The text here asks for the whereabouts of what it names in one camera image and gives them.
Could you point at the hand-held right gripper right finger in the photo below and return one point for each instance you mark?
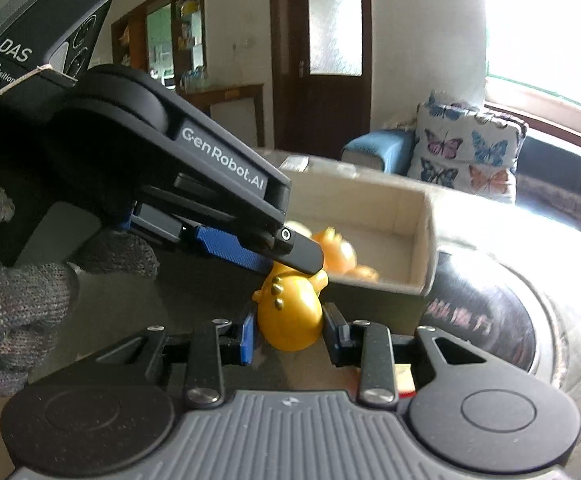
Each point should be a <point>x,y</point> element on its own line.
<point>332,341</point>

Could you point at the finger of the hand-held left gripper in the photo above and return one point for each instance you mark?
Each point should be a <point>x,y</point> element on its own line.
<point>228,251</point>
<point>300,255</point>

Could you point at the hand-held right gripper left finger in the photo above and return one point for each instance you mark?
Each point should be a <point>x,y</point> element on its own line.
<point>247,341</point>

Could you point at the yellow toy duck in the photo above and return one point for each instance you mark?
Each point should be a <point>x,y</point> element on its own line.
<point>363,273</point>
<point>339,252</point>
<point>290,312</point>

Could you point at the cardboard box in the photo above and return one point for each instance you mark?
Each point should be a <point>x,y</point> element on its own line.
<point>380,300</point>

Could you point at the person's left hand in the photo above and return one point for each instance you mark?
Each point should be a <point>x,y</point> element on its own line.
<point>25,310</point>

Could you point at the wooden side table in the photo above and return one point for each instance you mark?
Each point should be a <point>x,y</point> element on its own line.
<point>230,95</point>

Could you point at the wooden shelf cabinet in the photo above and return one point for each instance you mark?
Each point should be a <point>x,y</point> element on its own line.
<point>140,15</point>

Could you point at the blue sofa cushion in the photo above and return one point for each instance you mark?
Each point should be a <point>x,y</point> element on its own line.
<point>378,147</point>

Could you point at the wooden door with glass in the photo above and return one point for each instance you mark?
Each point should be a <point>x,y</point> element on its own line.
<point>290,60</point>

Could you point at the butterfly print pillow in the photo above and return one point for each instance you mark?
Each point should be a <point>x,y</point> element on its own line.
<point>463,147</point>

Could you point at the black sofa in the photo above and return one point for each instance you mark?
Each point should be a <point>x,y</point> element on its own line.
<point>565,185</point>

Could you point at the bright window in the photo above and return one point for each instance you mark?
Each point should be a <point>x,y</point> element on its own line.
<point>545,20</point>

